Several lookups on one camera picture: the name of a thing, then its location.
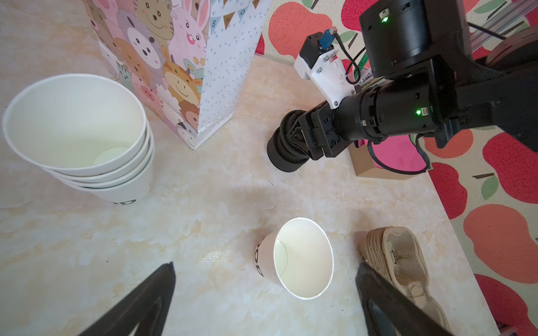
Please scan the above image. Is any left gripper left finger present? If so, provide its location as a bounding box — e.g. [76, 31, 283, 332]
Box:
[81, 262, 176, 335]

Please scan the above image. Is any stack of pulp cup carriers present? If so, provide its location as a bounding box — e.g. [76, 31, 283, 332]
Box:
[358, 227, 451, 332]

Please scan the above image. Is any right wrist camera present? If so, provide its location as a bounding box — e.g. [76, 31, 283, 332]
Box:
[294, 27, 355, 109]

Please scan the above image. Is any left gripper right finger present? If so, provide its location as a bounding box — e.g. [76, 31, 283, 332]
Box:
[355, 263, 451, 335]

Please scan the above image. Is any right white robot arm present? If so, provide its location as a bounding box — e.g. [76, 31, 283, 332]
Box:
[267, 1, 537, 172]

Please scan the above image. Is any cardboard napkin tray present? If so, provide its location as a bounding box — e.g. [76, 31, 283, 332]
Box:
[348, 144, 412, 180]

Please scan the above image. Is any animal print paper gift bag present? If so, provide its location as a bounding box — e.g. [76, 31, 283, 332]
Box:
[84, 0, 271, 149]

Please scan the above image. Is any pink napkin stack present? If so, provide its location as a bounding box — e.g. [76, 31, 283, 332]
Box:
[355, 134, 432, 176]

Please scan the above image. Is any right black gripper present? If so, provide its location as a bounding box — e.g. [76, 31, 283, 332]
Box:
[267, 102, 351, 172]

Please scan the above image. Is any white paper coffee cup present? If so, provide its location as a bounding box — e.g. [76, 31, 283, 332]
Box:
[254, 217, 334, 300]

